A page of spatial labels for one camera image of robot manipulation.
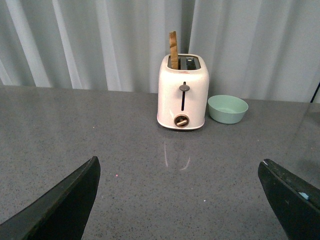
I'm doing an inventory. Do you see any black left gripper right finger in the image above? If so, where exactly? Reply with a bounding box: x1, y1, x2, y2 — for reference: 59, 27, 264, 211
258, 159, 320, 240

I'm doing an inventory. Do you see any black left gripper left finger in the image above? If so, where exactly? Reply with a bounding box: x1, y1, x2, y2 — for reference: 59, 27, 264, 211
0, 156, 101, 240

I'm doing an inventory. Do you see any green plastic bowl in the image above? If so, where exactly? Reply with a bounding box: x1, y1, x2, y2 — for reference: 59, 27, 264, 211
207, 95, 249, 125

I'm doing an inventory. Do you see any grey pleated curtain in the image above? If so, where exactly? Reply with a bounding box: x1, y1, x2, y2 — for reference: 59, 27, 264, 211
0, 0, 320, 103

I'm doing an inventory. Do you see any white two-slot toaster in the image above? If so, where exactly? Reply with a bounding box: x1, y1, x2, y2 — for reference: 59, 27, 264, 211
157, 54, 210, 131

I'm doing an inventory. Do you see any brown toast slice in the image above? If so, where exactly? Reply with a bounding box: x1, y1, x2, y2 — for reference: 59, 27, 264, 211
169, 31, 179, 70

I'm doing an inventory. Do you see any black cable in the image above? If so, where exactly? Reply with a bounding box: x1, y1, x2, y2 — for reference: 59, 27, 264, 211
309, 81, 320, 104

